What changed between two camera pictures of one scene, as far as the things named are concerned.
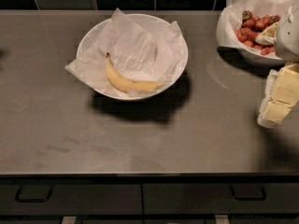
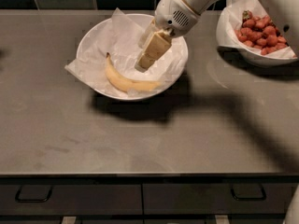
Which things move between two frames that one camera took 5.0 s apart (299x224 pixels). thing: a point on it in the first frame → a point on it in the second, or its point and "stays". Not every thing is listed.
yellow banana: (124, 83) stays
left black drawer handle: (19, 200) stays
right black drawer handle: (249, 192) stays
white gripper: (289, 36) → (173, 12)
